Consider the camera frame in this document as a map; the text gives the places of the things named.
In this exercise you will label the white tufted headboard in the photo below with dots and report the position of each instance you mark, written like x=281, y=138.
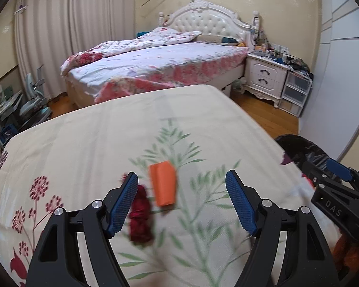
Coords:
x=206, y=21

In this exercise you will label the white curtain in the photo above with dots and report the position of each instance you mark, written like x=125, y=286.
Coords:
x=77, y=21

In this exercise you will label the red floral quilt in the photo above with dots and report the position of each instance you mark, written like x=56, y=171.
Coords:
x=131, y=44

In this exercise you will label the grey desk chair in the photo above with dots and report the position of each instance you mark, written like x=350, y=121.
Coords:
x=34, y=107

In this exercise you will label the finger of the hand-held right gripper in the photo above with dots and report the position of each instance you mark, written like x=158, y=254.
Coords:
x=338, y=167
x=329, y=203

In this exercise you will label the cream floral sheet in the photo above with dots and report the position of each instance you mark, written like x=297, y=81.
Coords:
x=92, y=143

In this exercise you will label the clear plastic drawer unit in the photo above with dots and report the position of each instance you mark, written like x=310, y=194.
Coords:
x=296, y=92

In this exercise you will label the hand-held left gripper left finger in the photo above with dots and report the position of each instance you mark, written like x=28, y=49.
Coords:
x=122, y=206

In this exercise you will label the orange wrapper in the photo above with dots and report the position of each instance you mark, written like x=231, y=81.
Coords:
x=163, y=185

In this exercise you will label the dark red knotted cloth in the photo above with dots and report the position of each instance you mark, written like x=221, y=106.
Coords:
x=140, y=215

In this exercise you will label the study desk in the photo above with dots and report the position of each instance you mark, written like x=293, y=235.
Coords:
x=3, y=104

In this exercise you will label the orange fuzzy cloth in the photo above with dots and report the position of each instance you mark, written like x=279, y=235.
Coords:
x=353, y=254

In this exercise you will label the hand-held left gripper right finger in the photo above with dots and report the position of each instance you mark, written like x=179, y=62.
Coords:
x=242, y=203

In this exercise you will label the clutter of small bottles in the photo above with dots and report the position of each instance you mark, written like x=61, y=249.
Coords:
x=275, y=52

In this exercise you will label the bed with white sheet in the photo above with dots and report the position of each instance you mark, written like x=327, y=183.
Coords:
x=167, y=62

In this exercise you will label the white nightstand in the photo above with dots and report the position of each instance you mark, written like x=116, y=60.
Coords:
x=264, y=76

